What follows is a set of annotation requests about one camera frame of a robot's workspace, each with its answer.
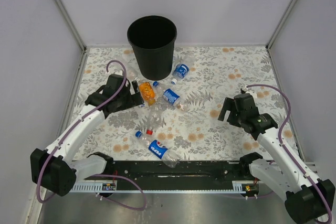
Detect orange juice bottle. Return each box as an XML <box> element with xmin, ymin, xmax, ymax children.
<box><xmin>139</xmin><ymin>81</ymin><xmax>156</xmax><ymax>106</ymax></box>

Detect clear bottle white cap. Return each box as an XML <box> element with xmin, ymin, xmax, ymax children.
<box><xmin>121</xmin><ymin>56</ymin><xmax>140</xmax><ymax>81</ymax></box>

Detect clear bottle red cap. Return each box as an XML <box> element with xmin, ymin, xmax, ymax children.
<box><xmin>146</xmin><ymin>102</ymin><xmax>165</xmax><ymax>135</ymax></box>

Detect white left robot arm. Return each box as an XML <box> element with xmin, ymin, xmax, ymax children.
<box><xmin>30</xmin><ymin>74</ymin><xmax>144</xmax><ymax>196</ymax></box>

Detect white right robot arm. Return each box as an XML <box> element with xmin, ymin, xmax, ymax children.
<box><xmin>218</xmin><ymin>93</ymin><xmax>335</xmax><ymax>223</ymax></box>

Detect black plastic bin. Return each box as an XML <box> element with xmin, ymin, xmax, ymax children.
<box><xmin>127</xmin><ymin>15</ymin><xmax>177</xmax><ymax>81</ymax></box>

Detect blue label bottle white cap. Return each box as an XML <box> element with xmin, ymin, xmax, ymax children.
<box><xmin>171</xmin><ymin>54</ymin><xmax>195</xmax><ymax>84</ymax></box>

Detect floral table mat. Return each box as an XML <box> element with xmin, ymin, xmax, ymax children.
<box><xmin>75</xmin><ymin>46</ymin><xmax>286</xmax><ymax>161</ymax></box>

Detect Pepsi bottle blue cap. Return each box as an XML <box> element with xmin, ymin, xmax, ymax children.
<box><xmin>135</xmin><ymin>131</ymin><xmax>180</xmax><ymax>168</ymax></box>

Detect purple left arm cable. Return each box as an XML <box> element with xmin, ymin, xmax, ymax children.
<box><xmin>36</xmin><ymin>60</ymin><xmax>147</xmax><ymax>211</ymax></box>

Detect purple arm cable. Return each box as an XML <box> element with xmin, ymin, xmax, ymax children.
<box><xmin>36</xmin><ymin>60</ymin><xmax>147</xmax><ymax>211</ymax></box>
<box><xmin>243</xmin><ymin>84</ymin><xmax>333</xmax><ymax>222</ymax></box>

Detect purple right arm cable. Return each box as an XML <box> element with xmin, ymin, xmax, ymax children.
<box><xmin>243</xmin><ymin>84</ymin><xmax>333</xmax><ymax>222</ymax></box>

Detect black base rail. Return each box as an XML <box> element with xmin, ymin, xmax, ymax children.
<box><xmin>83</xmin><ymin>159</ymin><xmax>260</xmax><ymax>191</ymax></box>

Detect white slotted cable duct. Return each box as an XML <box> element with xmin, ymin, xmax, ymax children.
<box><xmin>70</xmin><ymin>182</ymin><xmax>117</xmax><ymax>193</ymax></box>

